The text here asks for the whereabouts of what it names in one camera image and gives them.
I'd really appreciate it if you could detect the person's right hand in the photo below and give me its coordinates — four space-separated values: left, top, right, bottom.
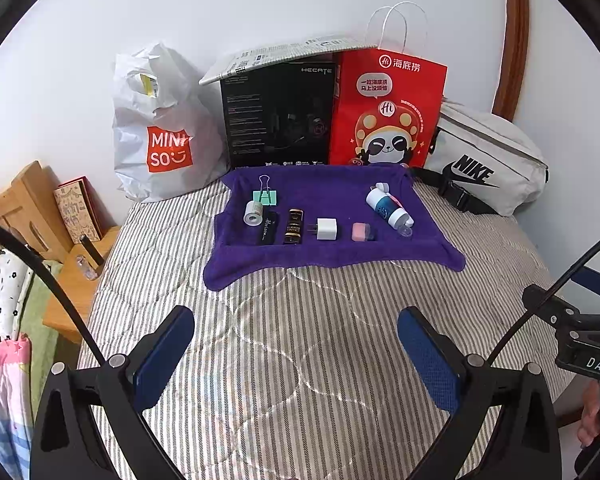
579 381 600 447

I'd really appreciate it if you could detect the small clear bottle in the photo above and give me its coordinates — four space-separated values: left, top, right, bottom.
75 255 98 281

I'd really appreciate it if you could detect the patterned notebook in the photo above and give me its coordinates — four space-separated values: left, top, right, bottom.
54 176 103 245

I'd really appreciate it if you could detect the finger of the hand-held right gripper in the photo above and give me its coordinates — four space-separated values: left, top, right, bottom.
576 266 600 312
524 284 584 334

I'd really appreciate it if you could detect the black cable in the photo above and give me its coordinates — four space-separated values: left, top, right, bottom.
0 216 108 366
487 225 600 366

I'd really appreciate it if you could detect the white charger plug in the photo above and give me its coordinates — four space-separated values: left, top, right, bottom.
307 217 337 242

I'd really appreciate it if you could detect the white dotted cloth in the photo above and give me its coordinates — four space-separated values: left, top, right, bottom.
0 247 33 341

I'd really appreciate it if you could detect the purple towel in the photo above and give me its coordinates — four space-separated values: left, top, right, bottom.
203 165 467 291

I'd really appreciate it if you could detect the red paper bag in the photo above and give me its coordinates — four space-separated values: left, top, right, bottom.
328 2 448 168

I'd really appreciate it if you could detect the white waist bag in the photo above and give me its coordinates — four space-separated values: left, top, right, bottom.
412 100 551 218

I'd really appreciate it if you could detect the green cloth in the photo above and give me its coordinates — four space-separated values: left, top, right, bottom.
20 260 81 411

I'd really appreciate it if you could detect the pink and blue cloth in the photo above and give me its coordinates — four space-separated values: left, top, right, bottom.
0 337 33 480

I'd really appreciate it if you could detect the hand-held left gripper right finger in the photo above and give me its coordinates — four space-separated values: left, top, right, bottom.
397 306 563 480

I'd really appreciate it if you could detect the brown wooden headboard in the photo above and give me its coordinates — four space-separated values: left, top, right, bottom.
491 0 531 121

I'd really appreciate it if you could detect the green binder clip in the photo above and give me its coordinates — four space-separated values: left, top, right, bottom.
252 174 277 206

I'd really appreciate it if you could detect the blue and white bottle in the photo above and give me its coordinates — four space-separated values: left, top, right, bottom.
366 191 412 227

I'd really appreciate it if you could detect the black stick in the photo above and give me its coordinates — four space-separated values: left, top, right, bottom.
79 235 103 267

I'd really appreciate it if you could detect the black tube with white script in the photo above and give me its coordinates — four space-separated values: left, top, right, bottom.
256 211 278 246

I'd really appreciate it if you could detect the black and gold tube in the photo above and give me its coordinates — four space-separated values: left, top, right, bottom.
283 208 305 245

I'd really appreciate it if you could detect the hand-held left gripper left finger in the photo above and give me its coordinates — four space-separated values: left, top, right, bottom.
30 305 196 480

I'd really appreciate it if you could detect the white plastic shopping bag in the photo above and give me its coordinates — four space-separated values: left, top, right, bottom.
111 42 231 204

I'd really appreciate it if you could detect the black headphone box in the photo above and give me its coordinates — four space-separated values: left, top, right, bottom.
220 60 340 170

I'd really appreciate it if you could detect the wooden nightstand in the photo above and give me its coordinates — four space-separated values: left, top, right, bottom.
42 225 121 345

